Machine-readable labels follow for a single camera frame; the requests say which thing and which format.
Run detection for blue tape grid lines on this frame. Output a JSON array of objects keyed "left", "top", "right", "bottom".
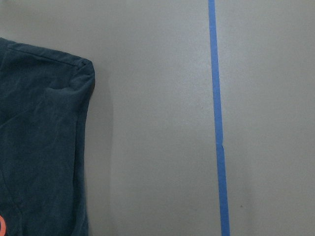
[{"left": 208, "top": 0, "right": 230, "bottom": 236}]

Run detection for black printed t-shirt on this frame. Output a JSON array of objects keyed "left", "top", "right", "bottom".
[{"left": 0, "top": 39, "right": 95, "bottom": 236}]

